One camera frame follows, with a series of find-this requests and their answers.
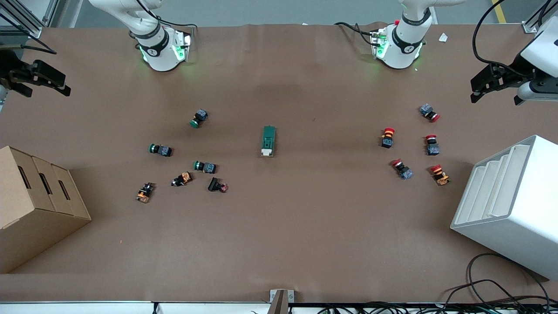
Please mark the orange-bodied black push button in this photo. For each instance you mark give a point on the orange-bodied black push button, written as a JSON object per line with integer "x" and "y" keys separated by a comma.
{"x": 182, "y": 179}
{"x": 144, "y": 192}

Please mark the brown cardboard box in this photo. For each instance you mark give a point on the brown cardboard box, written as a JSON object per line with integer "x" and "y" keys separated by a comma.
{"x": 39, "y": 218}

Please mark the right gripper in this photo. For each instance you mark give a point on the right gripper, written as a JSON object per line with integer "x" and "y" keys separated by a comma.
{"x": 9, "y": 69}

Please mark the green load switch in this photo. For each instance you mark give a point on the green load switch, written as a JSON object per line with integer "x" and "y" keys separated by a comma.
{"x": 268, "y": 139}

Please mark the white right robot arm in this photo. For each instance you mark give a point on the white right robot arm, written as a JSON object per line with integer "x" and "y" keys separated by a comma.
{"x": 159, "y": 52}

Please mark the small white paper scrap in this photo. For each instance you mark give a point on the small white paper scrap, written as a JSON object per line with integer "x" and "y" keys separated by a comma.
{"x": 443, "y": 37}

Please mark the green push button switch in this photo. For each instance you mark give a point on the green push button switch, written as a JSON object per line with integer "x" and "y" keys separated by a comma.
{"x": 198, "y": 118}
{"x": 205, "y": 166}
{"x": 160, "y": 149}

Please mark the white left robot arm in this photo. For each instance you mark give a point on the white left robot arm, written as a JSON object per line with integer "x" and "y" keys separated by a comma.
{"x": 403, "y": 48}

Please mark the red mushroom button grey body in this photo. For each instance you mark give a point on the red mushroom button grey body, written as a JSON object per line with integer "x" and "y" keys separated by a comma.
{"x": 402, "y": 168}
{"x": 430, "y": 112}
{"x": 432, "y": 146}

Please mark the black push button red lens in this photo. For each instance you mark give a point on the black push button red lens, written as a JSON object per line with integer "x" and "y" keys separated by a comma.
{"x": 216, "y": 185}

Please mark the metal table edge bracket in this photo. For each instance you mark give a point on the metal table edge bracket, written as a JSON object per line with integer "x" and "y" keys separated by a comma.
{"x": 281, "y": 301}

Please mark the red mushroom button orange body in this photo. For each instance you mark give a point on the red mushroom button orange body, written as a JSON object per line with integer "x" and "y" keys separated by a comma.
{"x": 440, "y": 174}

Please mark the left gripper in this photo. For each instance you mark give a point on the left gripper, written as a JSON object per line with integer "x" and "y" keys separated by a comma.
{"x": 512, "y": 75}

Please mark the aluminium frame profile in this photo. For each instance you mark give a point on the aluminium frame profile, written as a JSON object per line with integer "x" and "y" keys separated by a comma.
{"x": 529, "y": 27}
{"x": 22, "y": 15}

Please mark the white stepped plastic rack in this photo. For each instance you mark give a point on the white stepped plastic rack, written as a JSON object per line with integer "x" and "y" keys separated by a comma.
{"x": 518, "y": 218}

